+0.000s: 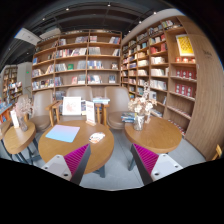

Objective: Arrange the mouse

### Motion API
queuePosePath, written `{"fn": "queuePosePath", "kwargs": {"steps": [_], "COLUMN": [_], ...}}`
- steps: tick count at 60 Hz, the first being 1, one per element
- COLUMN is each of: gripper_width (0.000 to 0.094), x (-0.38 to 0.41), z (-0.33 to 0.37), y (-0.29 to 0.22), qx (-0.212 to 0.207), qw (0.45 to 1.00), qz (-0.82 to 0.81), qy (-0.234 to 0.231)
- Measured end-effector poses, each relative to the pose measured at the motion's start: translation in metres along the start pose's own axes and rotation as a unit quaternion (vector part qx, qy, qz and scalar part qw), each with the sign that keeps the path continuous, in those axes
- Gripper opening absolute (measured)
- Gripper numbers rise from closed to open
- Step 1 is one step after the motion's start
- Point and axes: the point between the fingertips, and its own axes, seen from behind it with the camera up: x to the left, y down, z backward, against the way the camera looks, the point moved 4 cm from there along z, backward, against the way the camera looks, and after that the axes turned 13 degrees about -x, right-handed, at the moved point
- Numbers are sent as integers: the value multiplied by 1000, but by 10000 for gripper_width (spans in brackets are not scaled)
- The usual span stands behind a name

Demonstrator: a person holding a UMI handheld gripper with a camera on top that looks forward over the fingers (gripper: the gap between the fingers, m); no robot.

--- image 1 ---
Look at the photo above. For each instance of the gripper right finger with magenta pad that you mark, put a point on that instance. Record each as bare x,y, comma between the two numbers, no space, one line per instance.
152,166

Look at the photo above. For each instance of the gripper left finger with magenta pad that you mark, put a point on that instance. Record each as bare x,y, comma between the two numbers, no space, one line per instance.
70,167

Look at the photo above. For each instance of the white orange computer mouse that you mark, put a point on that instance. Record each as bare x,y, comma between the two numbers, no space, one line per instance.
96,137

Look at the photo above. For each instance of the round wooden centre table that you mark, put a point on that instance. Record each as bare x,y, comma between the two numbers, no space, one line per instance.
100,152

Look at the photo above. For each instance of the round wooden table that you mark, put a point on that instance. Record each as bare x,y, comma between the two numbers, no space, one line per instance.
15,141
100,152
159,135

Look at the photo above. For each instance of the round wooden right table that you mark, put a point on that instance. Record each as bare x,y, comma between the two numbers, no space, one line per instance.
159,135

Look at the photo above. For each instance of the stack of books on chair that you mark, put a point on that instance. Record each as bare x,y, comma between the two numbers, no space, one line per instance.
128,117

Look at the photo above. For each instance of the glass vase with dried flowers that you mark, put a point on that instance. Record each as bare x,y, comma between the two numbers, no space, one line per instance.
141,107

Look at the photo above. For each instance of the round wooden left table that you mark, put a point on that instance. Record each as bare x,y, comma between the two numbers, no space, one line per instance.
15,141

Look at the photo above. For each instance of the white standing sign card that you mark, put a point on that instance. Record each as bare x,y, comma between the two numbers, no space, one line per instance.
90,113

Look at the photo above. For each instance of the wooden side table with books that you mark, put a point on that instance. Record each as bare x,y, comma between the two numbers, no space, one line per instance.
102,104

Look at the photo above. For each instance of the small sign on left table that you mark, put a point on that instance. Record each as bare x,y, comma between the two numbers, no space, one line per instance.
14,119

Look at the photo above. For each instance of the beige armchair left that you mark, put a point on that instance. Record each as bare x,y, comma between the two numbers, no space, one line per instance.
42,115

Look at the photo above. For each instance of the beige armchair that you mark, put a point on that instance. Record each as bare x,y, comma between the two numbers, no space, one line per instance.
42,115
85,93
119,99

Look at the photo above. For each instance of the beige armchair middle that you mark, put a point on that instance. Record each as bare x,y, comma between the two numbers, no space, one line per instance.
85,93

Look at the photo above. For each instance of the left vase with dried flowers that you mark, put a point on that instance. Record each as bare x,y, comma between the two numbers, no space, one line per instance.
23,107

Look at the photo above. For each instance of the beige armchair right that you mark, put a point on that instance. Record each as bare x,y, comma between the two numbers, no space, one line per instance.
119,99

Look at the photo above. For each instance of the wooden bookshelf far left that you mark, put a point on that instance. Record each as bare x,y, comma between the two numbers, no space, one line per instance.
12,88

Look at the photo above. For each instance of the yellow framed poster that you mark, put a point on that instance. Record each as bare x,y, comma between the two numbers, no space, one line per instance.
184,45

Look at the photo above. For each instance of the wooden bookshelf back wall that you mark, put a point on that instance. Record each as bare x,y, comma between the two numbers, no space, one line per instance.
89,57

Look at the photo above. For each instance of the wooden bookshelf wall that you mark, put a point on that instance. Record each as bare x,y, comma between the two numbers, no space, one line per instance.
89,57
152,55

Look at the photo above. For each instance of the wooden bookshelf right wall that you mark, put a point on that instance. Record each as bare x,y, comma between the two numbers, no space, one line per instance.
152,55

